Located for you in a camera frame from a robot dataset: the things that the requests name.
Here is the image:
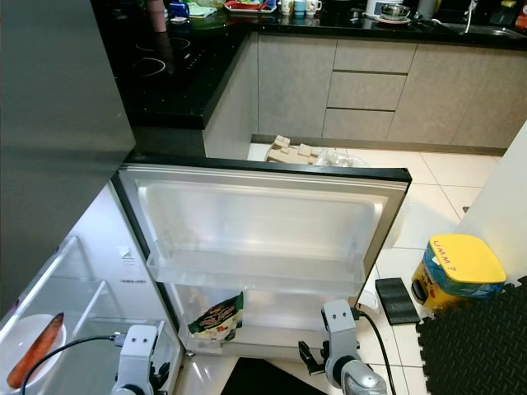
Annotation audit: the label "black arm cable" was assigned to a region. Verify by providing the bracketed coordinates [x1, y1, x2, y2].
[21, 332, 128, 395]
[356, 309, 400, 395]

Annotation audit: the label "beige cardboard packing insert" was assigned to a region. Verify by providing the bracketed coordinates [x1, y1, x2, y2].
[265, 136, 330, 164]

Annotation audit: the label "clear crisper drawer cover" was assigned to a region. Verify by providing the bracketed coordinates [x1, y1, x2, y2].
[66, 317, 182, 395]

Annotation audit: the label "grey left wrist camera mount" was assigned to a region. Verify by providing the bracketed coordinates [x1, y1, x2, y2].
[122, 323, 161, 388]

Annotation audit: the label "green snack pouch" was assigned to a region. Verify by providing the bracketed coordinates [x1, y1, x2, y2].
[188, 292, 245, 342]

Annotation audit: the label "red tray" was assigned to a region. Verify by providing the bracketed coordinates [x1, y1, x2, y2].
[224, 0, 277, 15]

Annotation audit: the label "steel bowl on saucer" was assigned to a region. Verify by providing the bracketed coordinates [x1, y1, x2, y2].
[375, 2, 414, 23]

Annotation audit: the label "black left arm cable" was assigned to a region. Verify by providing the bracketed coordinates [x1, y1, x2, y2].
[21, 332, 128, 395]

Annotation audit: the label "pink tumbler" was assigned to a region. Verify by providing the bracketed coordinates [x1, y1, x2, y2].
[147, 0, 169, 34]

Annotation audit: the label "green cloth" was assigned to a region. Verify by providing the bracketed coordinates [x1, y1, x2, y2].
[185, 0, 223, 17]

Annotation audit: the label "black induction hob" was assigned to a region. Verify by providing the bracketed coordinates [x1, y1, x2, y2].
[132, 33, 219, 87]

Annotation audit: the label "silver fridge body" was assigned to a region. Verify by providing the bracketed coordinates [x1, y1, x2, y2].
[0, 177, 182, 395]

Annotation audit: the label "orange carrot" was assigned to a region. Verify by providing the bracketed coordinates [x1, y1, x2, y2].
[7, 312, 65, 389]

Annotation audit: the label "yellow lidded tub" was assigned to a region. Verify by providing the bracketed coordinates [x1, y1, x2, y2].
[412, 235, 507, 318]

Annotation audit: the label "black kitchen countertop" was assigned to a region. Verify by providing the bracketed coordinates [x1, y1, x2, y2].
[91, 0, 527, 131]

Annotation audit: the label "deep clear door bin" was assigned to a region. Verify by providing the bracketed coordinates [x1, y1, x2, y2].
[165, 298, 351, 361]

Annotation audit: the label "glass fridge shelf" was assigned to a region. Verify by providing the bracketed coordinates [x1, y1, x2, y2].
[0, 276, 124, 395]

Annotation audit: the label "long clear door bin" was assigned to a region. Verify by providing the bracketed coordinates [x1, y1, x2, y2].
[144, 239, 367, 299]

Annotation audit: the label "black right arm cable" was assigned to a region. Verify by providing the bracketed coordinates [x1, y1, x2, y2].
[356, 309, 400, 395]

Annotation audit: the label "small black ribbed pad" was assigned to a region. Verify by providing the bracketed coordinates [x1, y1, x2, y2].
[375, 278, 421, 326]

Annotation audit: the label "black foam floor tile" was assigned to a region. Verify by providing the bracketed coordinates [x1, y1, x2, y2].
[416, 278, 527, 395]

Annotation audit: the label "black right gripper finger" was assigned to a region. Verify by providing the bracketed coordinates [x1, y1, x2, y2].
[298, 340, 325, 378]

